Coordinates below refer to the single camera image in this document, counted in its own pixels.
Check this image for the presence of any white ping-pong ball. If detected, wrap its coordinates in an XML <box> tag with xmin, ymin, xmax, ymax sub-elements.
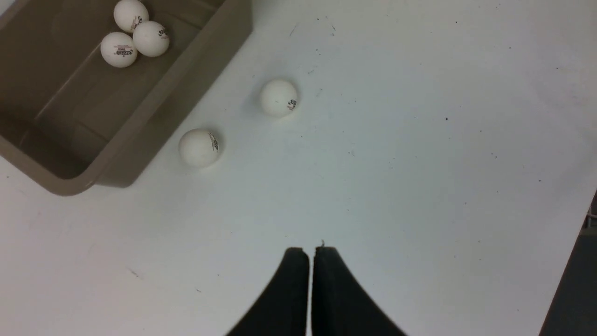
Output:
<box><xmin>100</xmin><ymin>32</ymin><xmax>137</xmax><ymax>68</ymax></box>
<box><xmin>113</xmin><ymin>0</ymin><xmax>149</xmax><ymax>34</ymax></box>
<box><xmin>178</xmin><ymin>128</ymin><xmax>219</xmax><ymax>168</ymax></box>
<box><xmin>132</xmin><ymin>21</ymin><xmax>170</xmax><ymax>57</ymax></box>
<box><xmin>259</xmin><ymin>79</ymin><xmax>299</xmax><ymax>117</ymax></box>

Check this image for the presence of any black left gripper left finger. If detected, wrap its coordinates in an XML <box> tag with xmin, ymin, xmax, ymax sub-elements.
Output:
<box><xmin>228</xmin><ymin>247</ymin><xmax>311</xmax><ymax>336</ymax></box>

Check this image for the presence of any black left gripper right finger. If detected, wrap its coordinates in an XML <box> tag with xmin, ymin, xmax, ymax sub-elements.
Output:
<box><xmin>311</xmin><ymin>246</ymin><xmax>405</xmax><ymax>336</ymax></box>

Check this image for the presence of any tan plastic bin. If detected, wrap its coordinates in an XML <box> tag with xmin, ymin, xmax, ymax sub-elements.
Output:
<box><xmin>0</xmin><ymin>0</ymin><xmax>252</xmax><ymax>196</ymax></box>

